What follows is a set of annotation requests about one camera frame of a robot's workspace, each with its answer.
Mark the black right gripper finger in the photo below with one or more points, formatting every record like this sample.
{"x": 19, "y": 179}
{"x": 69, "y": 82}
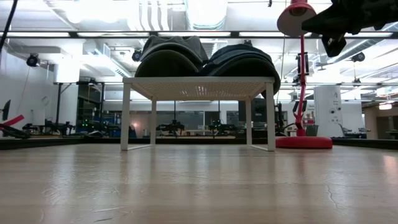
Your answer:
{"x": 345, "y": 4}
{"x": 332, "y": 23}

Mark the navy blue baseball cap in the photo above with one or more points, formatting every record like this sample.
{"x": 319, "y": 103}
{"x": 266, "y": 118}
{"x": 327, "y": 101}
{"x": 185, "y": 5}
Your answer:
{"x": 264, "y": 59}
{"x": 242, "y": 49}
{"x": 245, "y": 71}

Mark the grey baseball cap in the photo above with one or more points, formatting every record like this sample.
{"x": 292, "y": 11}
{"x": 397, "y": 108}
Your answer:
{"x": 145, "y": 57}
{"x": 168, "y": 67}
{"x": 174, "y": 42}

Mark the black background robot arm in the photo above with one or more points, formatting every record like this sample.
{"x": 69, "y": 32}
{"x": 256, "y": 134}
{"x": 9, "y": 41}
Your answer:
{"x": 14, "y": 132}

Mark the black ceiling spotlight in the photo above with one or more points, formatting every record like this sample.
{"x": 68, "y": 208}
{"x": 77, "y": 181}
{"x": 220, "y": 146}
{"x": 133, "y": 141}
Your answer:
{"x": 358, "y": 57}
{"x": 136, "y": 55}
{"x": 32, "y": 60}

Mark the white pillar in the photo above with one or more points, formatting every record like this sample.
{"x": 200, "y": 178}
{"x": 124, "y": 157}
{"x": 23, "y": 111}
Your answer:
{"x": 328, "y": 109}

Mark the grey bin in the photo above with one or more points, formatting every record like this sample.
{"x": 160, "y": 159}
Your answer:
{"x": 312, "y": 130}

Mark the red desk lamp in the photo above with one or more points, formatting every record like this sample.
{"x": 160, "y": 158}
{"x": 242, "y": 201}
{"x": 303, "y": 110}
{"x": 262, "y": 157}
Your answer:
{"x": 303, "y": 142}

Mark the white perforated metal shelf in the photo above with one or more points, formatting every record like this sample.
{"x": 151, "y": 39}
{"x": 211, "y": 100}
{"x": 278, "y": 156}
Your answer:
{"x": 199, "y": 82}

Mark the black background robot station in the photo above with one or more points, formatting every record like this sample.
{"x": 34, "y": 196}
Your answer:
{"x": 49, "y": 127}
{"x": 171, "y": 127}
{"x": 221, "y": 127}

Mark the black shelving rack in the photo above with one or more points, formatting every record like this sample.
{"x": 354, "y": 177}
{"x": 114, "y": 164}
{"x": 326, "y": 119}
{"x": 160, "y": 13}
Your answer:
{"x": 90, "y": 105}

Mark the red bar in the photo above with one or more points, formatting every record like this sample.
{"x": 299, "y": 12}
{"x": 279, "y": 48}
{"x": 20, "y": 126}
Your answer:
{"x": 14, "y": 120}

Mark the glowing wall lamp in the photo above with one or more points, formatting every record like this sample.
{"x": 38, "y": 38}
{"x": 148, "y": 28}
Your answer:
{"x": 385, "y": 106}

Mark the silver ventilation duct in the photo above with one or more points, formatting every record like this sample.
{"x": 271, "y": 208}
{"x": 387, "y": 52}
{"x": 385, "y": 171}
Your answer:
{"x": 206, "y": 15}

